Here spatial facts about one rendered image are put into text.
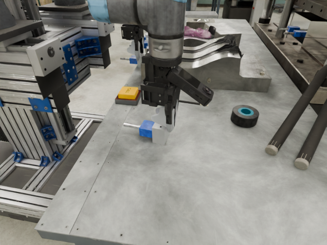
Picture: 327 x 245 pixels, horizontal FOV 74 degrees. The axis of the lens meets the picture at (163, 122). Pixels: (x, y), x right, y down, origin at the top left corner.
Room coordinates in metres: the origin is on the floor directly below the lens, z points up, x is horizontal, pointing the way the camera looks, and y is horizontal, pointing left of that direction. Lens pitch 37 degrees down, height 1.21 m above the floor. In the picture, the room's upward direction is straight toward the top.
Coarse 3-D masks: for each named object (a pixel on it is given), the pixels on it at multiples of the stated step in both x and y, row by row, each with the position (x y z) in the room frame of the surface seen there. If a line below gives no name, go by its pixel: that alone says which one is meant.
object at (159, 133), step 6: (144, 120) 0.51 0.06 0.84; (126, 126) 0.50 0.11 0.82; (132, 126) 0.50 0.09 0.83; (138, 126) 0.49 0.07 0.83; (144, 126) 0.48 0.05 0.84; (150, 126) 0.48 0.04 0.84; (156, 126) 0.46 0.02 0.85; (162, 126) 0.46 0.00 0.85; (144, 132) 0.47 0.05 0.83; (150, 132) 0.46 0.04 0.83; (156, 132) 0.45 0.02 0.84; (162, 132) 0.45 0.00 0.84; (168, 132) 0.49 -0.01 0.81; (156, 138) 0.45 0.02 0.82; (162, 138) 0.45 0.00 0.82
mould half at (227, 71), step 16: (192, 48) 1.03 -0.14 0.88; (208, 48) 0.95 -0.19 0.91; (144, 64) 0.82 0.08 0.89; (192, 64) 0.83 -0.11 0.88; (208, 64) 0.78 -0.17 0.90; (224, 64) 0.77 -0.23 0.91; (240, 64) 0.89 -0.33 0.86; (256, 64) 0.89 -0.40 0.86; (224, 80) 0.77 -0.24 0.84; (240, 80) 0.76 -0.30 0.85; (256, 80) 0.76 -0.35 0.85
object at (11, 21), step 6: (0, 0) 0.78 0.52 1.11; (0, 6) 0.77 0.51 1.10; (6, 6) 0.80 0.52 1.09; (0, 12) 0.75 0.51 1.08; (6, 12) 0.77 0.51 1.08; (0, 18) 0.74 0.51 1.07; (6, 18) 0.76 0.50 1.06; (12, 18) 0.78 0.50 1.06; (0, 24) 0.73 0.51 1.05; (6, 24) 0.75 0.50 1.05; (12, 24) 0.77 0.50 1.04
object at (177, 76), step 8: (176, 72) 0.45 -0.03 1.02; (184, 72) 0.46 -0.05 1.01; (176, 80) 0.44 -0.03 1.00; (184, 80) 0.43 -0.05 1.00; (192, 80) 0.45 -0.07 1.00; (184, 88) 0.43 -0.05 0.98; (192, 88) 0.43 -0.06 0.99; (200, 88) 0.43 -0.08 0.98; (208, 88) 0.45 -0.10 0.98; (192, 96) 0.42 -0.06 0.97; (200, 96) 0.42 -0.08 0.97; (208, 96) 0.42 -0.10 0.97
